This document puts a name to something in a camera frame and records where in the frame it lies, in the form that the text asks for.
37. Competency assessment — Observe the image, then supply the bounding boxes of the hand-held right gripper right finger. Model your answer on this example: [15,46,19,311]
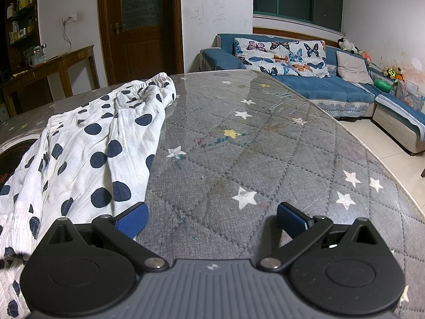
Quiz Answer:
[256,201,390,272]

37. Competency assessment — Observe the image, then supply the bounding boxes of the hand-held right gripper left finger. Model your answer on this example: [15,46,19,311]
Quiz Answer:
[41,202,171,272]

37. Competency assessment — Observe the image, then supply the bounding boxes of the white polka dot pants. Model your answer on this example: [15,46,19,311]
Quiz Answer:
[0,72,177,319]

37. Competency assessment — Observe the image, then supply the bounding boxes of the grey star quilted table cover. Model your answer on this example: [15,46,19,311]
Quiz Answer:
[0,69,425,319]

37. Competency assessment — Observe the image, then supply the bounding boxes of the blue sofa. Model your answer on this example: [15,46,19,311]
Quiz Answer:
[199,33,425,156]

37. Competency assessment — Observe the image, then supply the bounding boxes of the round table burner recess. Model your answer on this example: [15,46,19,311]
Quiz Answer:
[0,135,45,187]

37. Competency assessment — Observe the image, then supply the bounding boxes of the beige pillow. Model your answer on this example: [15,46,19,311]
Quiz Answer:
[336,51,374,85]

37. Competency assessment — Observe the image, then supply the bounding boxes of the butterfly print pillow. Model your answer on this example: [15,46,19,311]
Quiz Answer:
[233,37,330,78]

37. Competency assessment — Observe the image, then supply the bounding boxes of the brown wooden door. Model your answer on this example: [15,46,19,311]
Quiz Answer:
[97,0,184,86]

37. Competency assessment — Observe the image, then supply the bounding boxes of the clear plastic storage box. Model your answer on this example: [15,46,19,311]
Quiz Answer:
[395,80,425,110]

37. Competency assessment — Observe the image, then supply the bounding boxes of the wooden side table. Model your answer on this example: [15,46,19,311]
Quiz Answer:
[2,45,100,117]

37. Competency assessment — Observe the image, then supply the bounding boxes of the yellow green toy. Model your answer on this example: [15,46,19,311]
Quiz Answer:
[383,67,404,82]

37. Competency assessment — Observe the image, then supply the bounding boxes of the black white plush toy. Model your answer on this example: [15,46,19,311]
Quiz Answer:
[338,37,359,54]

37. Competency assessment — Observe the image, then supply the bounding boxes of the glass pitcher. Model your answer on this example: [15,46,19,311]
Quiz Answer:
[26,47,42,67]

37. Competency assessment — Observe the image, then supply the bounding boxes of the dark wooden shelf cabinet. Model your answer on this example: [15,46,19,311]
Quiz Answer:
[0,0,42,83]

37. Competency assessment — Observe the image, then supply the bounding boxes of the group of yellow white boxes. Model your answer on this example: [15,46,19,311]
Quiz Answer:
[7,0,36,44]

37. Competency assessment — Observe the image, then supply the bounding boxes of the thin white cable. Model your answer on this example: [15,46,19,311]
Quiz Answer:
[62,20,72,55]

